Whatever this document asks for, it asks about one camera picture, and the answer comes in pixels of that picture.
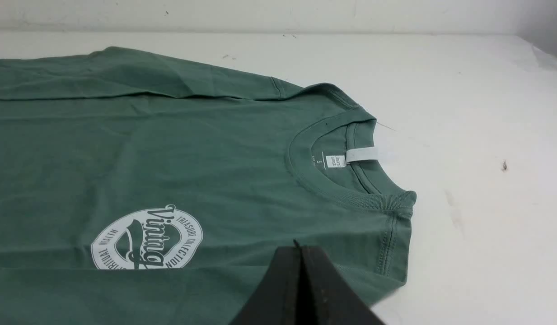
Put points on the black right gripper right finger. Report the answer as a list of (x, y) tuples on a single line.
[(324, 296)]

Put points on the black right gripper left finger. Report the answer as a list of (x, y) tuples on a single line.
[(275, 299)]

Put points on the green long-sleeved shirt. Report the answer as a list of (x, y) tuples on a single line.
[(139, 189)]

